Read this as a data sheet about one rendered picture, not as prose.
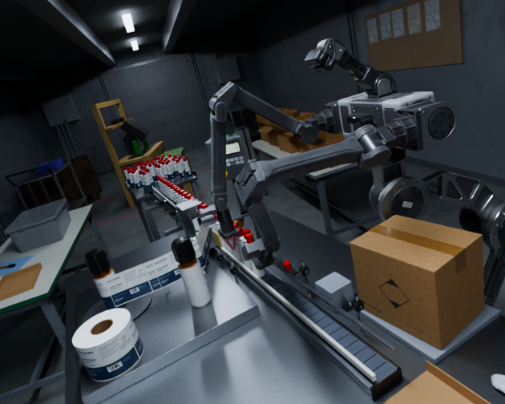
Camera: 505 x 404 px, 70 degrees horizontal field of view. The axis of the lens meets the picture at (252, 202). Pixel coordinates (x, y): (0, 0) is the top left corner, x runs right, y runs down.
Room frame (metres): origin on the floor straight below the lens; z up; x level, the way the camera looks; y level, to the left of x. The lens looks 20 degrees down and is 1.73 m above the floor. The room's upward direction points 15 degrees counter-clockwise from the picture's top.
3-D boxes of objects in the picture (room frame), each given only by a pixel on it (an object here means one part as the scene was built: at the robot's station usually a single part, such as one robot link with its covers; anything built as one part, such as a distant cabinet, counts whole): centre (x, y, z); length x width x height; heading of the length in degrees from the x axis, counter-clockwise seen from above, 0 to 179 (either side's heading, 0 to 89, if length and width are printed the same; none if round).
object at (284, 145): (3.98, -0.63, 0.97); 0.45 x 0.44 x 0.37; 104
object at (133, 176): (3.83, 0.92, 0.98); 0.57 x 0.46 x 0.21; 112
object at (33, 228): (3.10, 1.83, 0.91); 0.60 x 0.40 x 0.22; 14
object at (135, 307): (1.43, 0.70, 0.89); 0.31 x 0.31 x 0.01
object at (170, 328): (1.45, 0.54, 0.86); 0.80 x 0.67 x 0.05; 22
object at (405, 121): (1.03, -0.47, 1.45); 0.09 x 0.08 x 0.12; 11
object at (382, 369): (1.50, 0.08, 0.86); 1.65 x 0.08 x 0.04; 22
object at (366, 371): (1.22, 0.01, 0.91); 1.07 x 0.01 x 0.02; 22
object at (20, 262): (2.55, 1.91, 0.81); 0.32 x 0.24 x 0.01; 86
